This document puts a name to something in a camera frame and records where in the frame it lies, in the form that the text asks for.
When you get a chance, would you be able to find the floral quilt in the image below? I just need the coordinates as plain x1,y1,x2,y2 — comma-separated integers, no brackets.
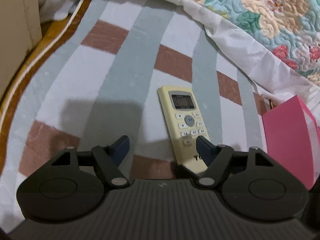
160,0,320,87

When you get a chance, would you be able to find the pink cardboard box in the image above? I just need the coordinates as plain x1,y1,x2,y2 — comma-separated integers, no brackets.
262,95,320,191

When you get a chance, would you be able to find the striped floor mat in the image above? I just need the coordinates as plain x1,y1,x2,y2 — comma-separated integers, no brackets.
0,0,275,233

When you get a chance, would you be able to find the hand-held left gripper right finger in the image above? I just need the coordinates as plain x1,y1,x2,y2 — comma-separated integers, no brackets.
196,135,275,188

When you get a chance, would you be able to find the pale yellow remote control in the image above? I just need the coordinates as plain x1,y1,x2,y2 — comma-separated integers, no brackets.
157,85,213,175

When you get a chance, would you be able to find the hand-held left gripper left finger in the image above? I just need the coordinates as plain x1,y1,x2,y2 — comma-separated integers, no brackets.
50,135,130,188

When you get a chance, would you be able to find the white cord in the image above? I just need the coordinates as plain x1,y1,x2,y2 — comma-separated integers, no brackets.
0,0,95,120

